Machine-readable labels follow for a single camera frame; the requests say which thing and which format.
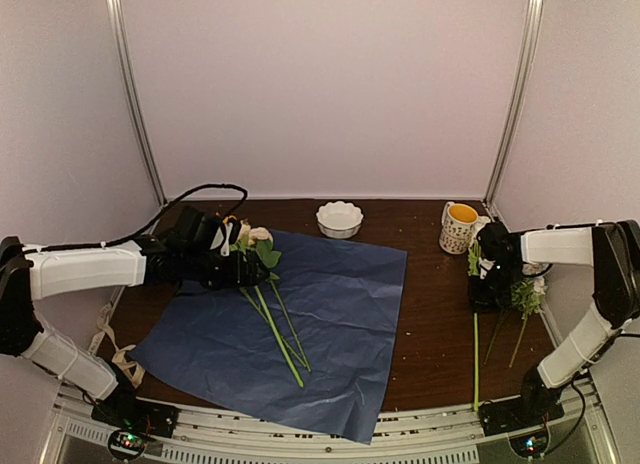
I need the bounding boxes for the orange flower stem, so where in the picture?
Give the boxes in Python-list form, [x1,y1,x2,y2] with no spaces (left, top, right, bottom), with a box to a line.
[222,214,306,389]

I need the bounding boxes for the left aluminium corner post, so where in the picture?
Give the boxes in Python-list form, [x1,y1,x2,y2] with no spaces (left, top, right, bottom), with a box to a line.
[106,0,166,206]

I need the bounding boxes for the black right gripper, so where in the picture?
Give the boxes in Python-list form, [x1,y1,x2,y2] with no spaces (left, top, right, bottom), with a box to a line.
[469,262,524,312]

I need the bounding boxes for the white fluted ceramic dish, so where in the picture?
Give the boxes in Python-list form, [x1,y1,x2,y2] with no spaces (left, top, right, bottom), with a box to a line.
[316,201,364,240]

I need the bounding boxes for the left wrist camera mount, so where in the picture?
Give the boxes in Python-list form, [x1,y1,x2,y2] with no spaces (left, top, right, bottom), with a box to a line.
[163,206,242,257]

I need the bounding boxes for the blue wrapping paper sheet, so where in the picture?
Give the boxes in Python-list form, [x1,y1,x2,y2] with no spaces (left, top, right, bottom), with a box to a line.
[132,231,407,444]

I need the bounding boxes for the blue hydrangea flower bunch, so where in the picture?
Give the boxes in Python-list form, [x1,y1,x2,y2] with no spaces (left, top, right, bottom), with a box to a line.
[483,276,547,368]

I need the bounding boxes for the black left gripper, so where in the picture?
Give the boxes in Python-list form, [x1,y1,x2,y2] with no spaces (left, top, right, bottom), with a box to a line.
[183,248,270,291]

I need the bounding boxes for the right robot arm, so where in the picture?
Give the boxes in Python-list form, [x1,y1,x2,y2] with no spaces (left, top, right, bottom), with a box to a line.
[469,220,639,434]

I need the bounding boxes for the pink rose stem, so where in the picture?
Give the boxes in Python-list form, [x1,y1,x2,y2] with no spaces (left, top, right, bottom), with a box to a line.
[248,226,313,373]
[234,220,309,370]

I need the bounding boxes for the front aluminium rail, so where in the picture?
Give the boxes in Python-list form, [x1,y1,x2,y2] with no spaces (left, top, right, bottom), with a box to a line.
[42,383,614,464]

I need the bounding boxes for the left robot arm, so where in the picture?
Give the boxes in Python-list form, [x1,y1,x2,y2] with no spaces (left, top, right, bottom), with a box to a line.
[1,232,270,428]

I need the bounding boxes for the cream ribbon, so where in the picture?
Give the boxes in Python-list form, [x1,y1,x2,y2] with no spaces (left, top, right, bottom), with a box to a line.
[89,303,146,389]

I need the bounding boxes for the white flower stem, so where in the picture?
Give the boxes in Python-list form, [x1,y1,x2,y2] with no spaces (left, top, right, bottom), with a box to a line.
[468,240,480,412]

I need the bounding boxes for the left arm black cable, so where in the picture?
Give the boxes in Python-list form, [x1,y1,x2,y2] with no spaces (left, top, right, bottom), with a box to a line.
[19,182,250,253]

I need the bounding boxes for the floral ceramic mug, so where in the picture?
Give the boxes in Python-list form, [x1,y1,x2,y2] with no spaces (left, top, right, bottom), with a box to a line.
[439,201,479,255]

